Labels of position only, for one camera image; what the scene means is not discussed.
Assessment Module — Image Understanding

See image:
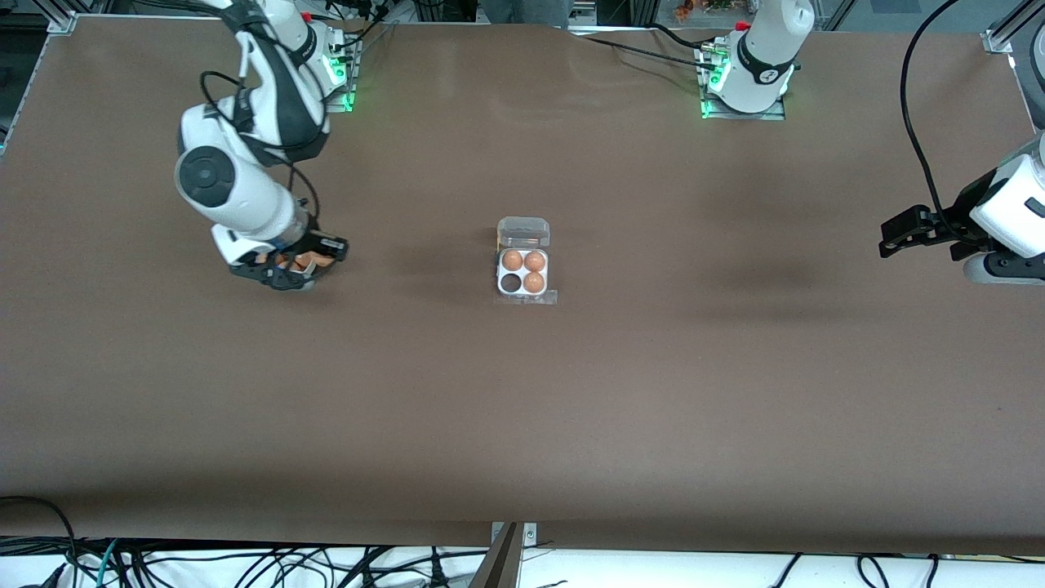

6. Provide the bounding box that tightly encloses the clear plastic egg box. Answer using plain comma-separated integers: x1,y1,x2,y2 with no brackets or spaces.
495,216,558,305

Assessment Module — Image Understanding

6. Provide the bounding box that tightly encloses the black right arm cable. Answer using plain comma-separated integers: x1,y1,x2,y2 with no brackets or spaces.
200,71,322,239

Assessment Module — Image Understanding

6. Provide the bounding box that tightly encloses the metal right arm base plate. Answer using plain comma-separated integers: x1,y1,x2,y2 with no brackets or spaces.
322,37,354,114

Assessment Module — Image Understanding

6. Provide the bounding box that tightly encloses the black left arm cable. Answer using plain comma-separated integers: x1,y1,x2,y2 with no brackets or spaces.
899,0,958,236

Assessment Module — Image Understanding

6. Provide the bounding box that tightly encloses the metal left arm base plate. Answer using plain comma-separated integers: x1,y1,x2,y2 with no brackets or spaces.
700,45,786,122

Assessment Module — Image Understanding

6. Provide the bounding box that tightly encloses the black cable at arm base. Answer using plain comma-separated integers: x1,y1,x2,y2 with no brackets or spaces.
331,0,397,50

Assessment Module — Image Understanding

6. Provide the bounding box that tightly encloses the short black base cable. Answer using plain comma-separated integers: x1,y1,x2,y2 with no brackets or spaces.
651,23,709,50

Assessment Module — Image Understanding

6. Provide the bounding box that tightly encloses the teal cable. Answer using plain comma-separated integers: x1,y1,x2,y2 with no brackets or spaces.
96,539,122,588

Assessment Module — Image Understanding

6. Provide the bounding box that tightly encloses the black looped cable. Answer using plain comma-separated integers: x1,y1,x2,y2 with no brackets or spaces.
0,496,78,588

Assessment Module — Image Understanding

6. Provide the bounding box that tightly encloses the long black base cable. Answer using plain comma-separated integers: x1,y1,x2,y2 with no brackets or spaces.
581,34,723,70

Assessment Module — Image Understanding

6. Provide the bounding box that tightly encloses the thin black cable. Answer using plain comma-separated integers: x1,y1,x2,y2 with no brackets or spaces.
767,554,805,588

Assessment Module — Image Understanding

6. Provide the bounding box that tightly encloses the dark camera pole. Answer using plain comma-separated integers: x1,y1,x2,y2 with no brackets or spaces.
469,523,523,588

